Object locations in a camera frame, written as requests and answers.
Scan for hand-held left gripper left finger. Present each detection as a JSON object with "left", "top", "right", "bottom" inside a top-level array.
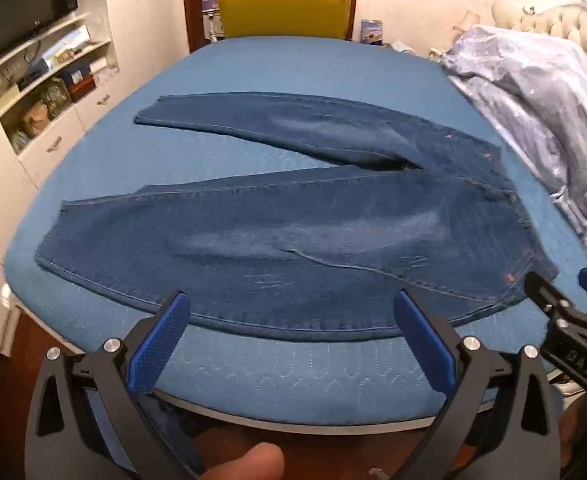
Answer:
[{"left": 26, "top": 290, "right": 204, "bottom": 480}]

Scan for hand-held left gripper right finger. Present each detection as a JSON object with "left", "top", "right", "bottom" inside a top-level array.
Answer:
[{"left": 393, "top": 290, "right": 561, "bottom": 480}]

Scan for blue denim pants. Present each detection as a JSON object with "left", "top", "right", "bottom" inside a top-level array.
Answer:
[{"left": 34, "top": 91, "right": 560, "bottom": 343}]

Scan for person's left hand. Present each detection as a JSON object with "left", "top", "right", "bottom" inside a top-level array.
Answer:
[{"left": 201, "top": 442, "right": 285, "bottom": 480}]

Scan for grey-blue star print blanket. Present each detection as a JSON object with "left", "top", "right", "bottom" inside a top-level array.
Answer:
[{"left": 441, "top": 24, "right": 587, "bottom": 281}]

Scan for brown leather bag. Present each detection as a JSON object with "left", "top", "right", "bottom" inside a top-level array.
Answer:
[{"left": 22, "top": 102, "right": 52, "bottom": 133}]

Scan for dark red box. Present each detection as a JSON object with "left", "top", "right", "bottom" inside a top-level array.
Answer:
[{"left": 66, "top": 75, "right": 97, "bottom": 102}]

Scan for cream tufted headboard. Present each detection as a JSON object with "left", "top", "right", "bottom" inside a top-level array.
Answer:
[{"left": 491, "top": 0, "right": 587, "bottom": 76}]

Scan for clear plastic wrapped bag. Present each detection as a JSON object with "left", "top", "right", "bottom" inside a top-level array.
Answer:
[{"left": 41, "top": 80, "right": 72, "bottom": 111}]

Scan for bed with blue quilted cover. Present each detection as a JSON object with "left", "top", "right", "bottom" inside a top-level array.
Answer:
[{"left": 1, "top": 35, "right": 587, "bottom": 428}]

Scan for lavender ornate furniture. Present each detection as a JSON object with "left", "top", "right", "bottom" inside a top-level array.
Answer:
[{"left": 201, "top": 0, "right": 222, "bottom": 41}]

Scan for white cabinet with shelves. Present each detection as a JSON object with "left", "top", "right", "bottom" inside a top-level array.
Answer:
[{"left": 0, "top": 0, "right": 194, "bottom": 356}]

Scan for yellow upholstered chair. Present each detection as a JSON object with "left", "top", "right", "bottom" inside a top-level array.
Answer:
[{"left": 216, "top": 0, "right": 353, "bottom": 41}]

